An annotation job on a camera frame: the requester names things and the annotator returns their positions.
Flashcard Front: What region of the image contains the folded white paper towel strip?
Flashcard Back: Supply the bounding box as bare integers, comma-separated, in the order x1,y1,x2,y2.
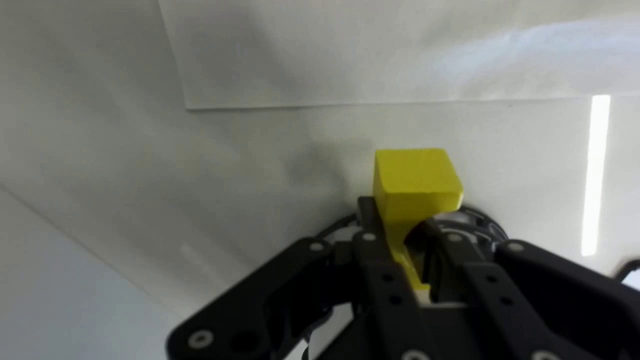
159,0,640,111

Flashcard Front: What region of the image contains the yellow block object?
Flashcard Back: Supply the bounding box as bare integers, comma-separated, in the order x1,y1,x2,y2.
373,149,464,293

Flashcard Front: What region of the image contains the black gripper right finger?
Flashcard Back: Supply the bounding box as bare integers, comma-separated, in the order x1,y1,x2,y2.
412,220,526,334

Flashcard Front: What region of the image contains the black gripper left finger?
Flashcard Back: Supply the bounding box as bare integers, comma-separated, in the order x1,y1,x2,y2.
354,196,422,334

